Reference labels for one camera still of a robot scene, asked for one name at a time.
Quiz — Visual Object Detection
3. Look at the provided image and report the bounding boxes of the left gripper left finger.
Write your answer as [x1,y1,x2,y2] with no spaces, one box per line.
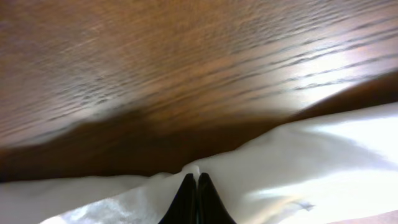
[159,174,197,224]

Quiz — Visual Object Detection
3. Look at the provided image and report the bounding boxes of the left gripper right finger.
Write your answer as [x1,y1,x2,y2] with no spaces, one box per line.
[197,173,236,224]

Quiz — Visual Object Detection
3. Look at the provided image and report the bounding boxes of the white t-shirt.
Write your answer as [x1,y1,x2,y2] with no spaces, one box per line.
[1,103,397,223]

